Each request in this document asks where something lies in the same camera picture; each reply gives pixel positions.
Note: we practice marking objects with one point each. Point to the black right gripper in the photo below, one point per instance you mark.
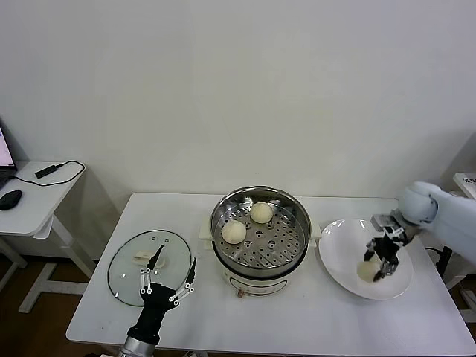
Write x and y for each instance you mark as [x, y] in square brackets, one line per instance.
[386, 245]

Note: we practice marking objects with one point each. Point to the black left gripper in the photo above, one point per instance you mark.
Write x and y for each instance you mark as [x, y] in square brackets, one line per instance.
[154, 305]

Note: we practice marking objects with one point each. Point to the white steamed baozi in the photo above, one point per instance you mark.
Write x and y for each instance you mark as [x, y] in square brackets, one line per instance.
[234, 231]
[261, 212]
[366, 271]

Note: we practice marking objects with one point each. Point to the perforated steel steamer basket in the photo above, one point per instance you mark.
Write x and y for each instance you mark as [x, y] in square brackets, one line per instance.
[282, 245]

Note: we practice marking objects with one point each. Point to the white oval plate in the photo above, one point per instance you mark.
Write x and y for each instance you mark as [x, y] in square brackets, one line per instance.
[342, 253]

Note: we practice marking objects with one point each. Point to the white electric cooker pot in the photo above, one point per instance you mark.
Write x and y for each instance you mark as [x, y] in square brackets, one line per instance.
[256, 286]

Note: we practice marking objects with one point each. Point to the white desk with paper label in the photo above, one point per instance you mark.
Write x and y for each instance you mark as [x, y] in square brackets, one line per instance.
[469, 179]

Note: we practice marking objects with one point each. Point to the white side desk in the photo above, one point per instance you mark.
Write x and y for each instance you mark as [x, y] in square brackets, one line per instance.
[44, 201]

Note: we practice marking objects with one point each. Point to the black rectangular adapter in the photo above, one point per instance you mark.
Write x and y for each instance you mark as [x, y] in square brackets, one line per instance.
[47, 170]

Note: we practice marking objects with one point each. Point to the black computer mouse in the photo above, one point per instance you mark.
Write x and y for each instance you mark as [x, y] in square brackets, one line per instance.
[10, 199]

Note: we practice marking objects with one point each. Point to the black laptop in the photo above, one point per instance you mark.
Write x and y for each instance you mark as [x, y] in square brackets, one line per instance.
[5, 148]

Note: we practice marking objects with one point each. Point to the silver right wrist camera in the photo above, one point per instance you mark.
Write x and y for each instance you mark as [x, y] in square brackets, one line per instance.
[383, 220]

